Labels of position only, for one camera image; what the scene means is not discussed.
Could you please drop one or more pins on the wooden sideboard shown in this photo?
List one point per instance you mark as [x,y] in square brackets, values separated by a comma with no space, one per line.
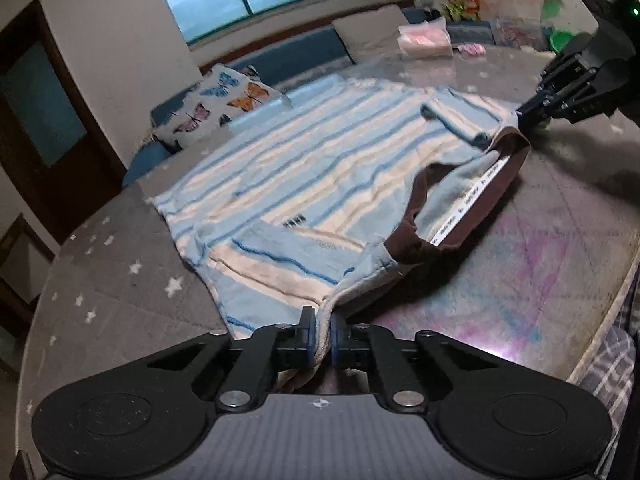
[20,260]

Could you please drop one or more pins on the brown door with glass panel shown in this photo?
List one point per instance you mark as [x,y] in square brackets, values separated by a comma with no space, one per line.
[45,110]

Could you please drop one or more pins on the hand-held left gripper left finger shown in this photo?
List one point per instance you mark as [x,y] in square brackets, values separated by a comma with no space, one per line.
[310,342]

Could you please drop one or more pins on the green framed window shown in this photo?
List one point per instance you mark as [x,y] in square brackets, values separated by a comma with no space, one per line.
[210,0]

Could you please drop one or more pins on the grey cushion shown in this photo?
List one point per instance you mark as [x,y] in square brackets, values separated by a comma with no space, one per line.
[370,30]

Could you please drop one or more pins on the blue striped fleece pants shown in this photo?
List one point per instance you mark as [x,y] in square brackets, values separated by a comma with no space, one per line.
[300,175]

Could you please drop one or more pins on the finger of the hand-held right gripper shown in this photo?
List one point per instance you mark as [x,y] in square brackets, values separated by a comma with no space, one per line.
[537,110]

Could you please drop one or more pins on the person's plaid clothing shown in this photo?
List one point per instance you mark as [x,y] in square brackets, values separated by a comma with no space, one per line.
[607,360]

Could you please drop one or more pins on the grey star tablecloth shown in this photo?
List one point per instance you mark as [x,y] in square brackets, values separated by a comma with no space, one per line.
[125,285]

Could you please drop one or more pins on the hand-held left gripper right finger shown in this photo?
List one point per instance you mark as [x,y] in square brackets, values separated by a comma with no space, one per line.
[337,342]

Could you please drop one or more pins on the orange fox plush toy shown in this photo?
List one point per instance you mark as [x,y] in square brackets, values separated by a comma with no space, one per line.
[472,2]

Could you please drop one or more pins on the green plastic toy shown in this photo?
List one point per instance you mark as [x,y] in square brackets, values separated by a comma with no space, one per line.
[567,41]

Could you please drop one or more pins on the blue sofa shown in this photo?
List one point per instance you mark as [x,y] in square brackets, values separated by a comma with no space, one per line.
[300,50]

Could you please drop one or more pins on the small pink object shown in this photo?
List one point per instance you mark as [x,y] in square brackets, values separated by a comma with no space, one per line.
[471,49]

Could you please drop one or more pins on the pink tissue pack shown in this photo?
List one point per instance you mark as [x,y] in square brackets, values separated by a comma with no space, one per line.
[425,37]

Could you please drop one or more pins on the butterfly print pillow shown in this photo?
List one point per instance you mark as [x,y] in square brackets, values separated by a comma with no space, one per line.
[220,100]

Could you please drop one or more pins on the clear storage bag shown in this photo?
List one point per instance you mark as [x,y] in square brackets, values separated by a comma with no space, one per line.
[517,32]

